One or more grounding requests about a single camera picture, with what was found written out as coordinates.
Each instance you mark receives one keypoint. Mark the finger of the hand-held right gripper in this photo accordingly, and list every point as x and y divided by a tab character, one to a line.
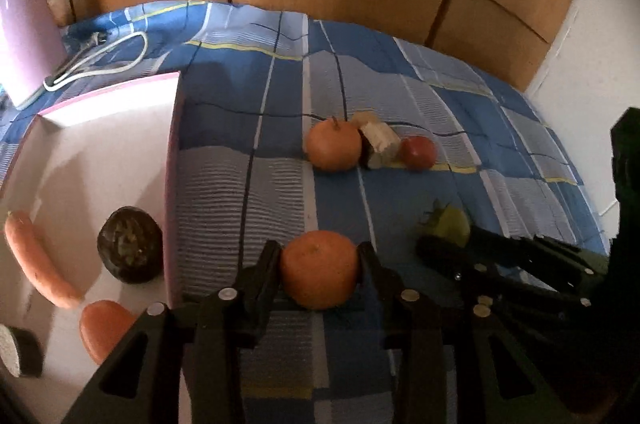
525	249
445	256

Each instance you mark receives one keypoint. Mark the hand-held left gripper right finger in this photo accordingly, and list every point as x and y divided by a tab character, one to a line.
371	275

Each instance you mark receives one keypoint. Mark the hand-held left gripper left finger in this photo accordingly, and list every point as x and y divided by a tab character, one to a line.
270	274

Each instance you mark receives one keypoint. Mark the green toy apple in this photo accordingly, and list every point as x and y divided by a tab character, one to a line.
452	224

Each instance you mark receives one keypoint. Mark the orange toy tangerine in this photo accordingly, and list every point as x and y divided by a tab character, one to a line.
320	269
105	329

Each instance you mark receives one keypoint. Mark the red toy tomato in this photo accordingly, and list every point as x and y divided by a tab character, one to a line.
419	152

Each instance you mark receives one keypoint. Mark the beige toy wedge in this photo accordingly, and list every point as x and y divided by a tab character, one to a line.
381	140

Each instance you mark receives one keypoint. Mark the orange toy persimmon with stem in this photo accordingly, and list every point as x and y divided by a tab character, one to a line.
333	146

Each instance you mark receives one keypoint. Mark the dark toy avocado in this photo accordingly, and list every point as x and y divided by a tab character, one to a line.
130	251

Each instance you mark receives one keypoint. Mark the pink shallow tray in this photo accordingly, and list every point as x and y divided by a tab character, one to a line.
90	154

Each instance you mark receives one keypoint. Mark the orange toy carrot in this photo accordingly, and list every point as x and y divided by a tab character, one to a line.
35	259

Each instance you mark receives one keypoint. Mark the toy kiwi half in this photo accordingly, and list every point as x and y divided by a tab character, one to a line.
17	350

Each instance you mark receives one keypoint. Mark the blue checked bedsheet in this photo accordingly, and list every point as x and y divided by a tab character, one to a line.
280	64

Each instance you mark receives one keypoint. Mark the kettle power plug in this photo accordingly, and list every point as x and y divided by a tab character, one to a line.
92	40

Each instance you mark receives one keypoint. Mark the pink electric kettle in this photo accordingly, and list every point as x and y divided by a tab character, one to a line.
27	44

